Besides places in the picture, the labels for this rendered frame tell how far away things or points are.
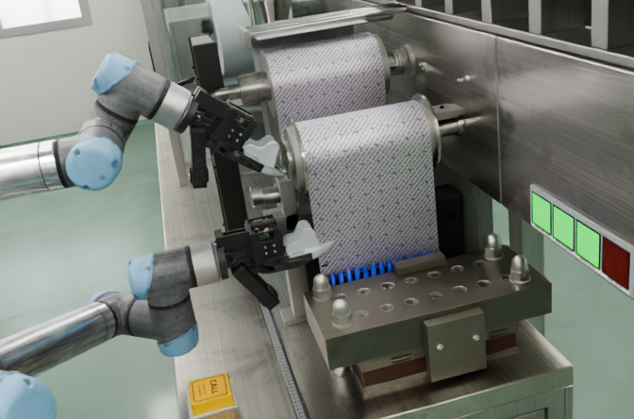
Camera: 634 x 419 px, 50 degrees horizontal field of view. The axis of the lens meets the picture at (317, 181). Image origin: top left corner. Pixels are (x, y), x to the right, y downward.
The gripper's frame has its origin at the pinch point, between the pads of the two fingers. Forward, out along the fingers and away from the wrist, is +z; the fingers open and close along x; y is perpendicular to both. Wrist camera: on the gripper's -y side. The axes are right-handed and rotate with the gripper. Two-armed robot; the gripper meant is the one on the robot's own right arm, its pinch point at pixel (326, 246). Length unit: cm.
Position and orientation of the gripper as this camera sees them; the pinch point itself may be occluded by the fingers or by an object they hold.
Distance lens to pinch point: 126.8
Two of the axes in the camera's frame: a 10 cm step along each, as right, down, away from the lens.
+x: -2.4, -3.2, 9.2
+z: 9.6, -2.0, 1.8
